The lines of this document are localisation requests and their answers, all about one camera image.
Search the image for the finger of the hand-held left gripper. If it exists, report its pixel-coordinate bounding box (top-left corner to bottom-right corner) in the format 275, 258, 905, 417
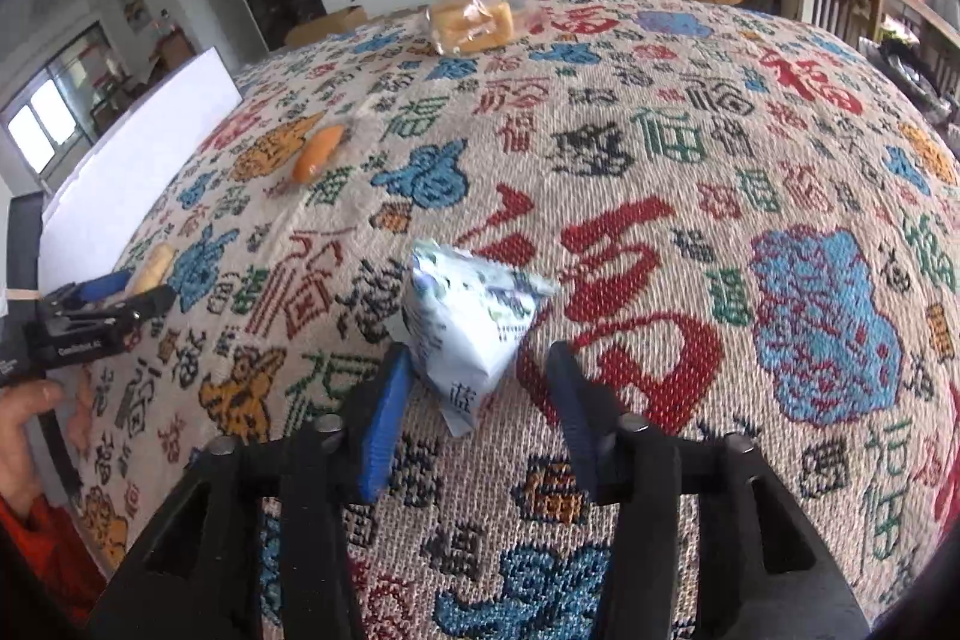
82, 284, 178, 323
45, 271, 133, 305

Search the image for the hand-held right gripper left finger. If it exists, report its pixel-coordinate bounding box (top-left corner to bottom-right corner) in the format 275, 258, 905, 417
90, 344, 417, 640

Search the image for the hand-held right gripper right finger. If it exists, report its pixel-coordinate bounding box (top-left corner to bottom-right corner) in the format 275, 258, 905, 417
544, 340, 871, 640

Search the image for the pale yellow snack stick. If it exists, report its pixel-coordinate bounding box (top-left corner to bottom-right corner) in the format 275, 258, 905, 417
124, 242, 179, 298

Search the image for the white triangular snack packet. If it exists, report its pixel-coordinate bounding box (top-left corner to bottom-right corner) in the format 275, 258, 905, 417
401, 239, 561, 438

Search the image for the person's left forearm orange sleeve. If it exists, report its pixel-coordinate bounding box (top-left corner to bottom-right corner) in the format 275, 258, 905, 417
0, 494, 107, 627

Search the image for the person's left hand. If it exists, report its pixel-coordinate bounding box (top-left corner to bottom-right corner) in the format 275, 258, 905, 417
0, 381, 67, 518

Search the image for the white board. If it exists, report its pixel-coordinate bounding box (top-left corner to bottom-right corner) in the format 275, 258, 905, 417
37, 47, 245, 298

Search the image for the orange bread roll in wrap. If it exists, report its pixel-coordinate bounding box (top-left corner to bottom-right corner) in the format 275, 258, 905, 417
264, 111, 376, 199

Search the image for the printed woven blanket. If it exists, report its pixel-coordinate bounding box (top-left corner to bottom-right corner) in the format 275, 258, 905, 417
67, 0, 960, 640

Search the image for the brown cardboard box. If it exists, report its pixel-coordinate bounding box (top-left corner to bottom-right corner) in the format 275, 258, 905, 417
285, 6, 369, 49

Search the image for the clear bag of bread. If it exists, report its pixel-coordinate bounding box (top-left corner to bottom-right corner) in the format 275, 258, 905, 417
426, 0, 552, 58

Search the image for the wooden dining table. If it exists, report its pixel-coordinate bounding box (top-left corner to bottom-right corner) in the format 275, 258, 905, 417
874, 0, 960, 86

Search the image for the window with dark frame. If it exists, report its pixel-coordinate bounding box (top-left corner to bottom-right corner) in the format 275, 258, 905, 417
0, 21, 115, 193

